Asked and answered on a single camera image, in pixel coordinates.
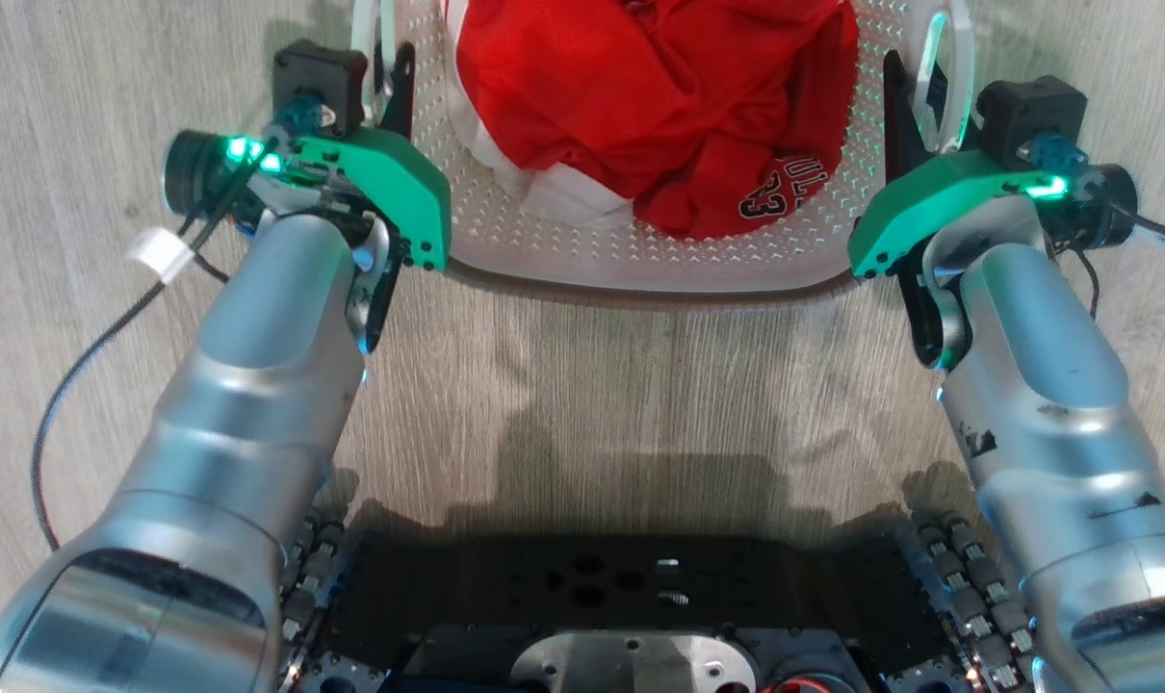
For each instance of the red basketball jersey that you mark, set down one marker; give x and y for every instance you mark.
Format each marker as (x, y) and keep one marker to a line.
(660, 106)

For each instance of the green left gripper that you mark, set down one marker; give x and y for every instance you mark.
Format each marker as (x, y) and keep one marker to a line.
(390, 183)

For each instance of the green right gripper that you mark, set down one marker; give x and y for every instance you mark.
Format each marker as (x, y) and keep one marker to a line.
(929, 202)

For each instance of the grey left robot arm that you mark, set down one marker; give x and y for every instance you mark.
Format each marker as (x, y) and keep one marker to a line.
(255, 385)

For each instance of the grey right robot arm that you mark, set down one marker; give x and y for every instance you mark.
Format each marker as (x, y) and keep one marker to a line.
(1045, 385)

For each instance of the white perforated laundry basket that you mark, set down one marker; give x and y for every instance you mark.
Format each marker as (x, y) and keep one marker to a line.
(544, 241)

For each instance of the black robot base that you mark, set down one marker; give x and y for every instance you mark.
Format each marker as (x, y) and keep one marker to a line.
(631, 606)

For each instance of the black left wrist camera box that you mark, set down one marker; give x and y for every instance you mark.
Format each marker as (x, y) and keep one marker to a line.
(318, 82)

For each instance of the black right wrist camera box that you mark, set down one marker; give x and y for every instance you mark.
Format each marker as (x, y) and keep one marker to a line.
(1030, 108)

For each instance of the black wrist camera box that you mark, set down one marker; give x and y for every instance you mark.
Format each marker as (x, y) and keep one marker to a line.
(318, 82)
(1030, 108)

